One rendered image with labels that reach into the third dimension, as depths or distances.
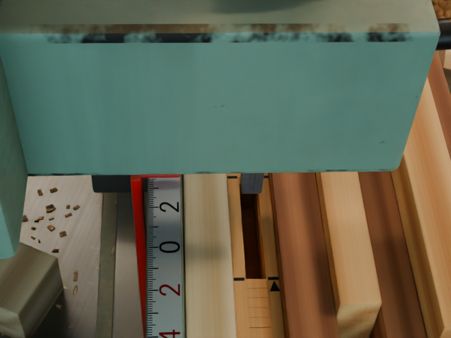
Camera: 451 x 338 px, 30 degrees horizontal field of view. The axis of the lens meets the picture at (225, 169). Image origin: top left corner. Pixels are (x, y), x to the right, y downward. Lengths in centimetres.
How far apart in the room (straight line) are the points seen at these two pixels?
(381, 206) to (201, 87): 13
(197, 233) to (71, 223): 20
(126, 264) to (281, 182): 16
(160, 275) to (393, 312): 9
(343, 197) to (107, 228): 22
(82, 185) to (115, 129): 28
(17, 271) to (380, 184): 22
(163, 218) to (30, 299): 15
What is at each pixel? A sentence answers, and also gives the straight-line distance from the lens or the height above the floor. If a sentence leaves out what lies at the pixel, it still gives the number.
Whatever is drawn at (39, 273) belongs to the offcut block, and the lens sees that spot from 48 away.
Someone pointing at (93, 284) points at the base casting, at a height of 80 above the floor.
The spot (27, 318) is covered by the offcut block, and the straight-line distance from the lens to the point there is 49.
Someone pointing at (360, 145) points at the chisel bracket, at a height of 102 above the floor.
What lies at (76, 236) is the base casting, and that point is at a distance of 54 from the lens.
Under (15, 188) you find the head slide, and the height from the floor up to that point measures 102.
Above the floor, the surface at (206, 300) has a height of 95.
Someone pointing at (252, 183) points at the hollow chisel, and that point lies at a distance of 36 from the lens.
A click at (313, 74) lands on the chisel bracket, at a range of 27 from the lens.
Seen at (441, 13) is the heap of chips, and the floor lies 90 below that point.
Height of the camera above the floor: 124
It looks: 51 degrees down
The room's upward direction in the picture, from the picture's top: 3 degrees clockwise
